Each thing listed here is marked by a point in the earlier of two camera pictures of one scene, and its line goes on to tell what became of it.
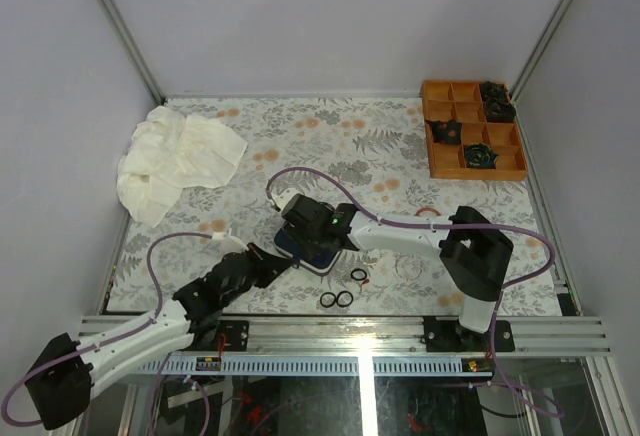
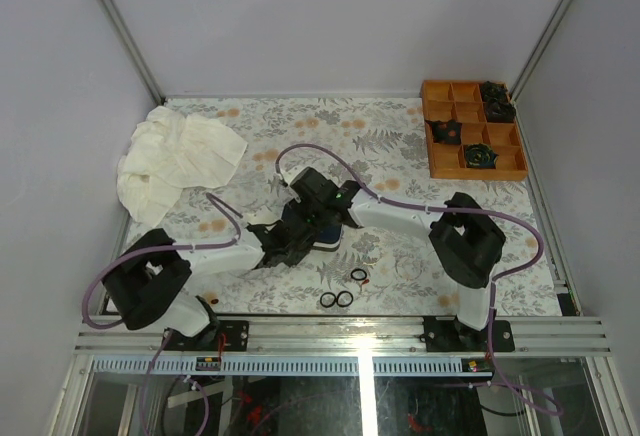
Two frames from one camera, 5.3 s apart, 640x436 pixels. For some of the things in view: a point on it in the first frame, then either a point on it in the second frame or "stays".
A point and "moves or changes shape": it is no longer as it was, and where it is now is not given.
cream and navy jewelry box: (319, 257) moves or changes shape
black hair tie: (358, 269) stays
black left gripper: (271, 267) to (301, 253)
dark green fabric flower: (480, 155) stays
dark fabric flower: (493, 92) stays
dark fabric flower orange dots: (447, 132) stays
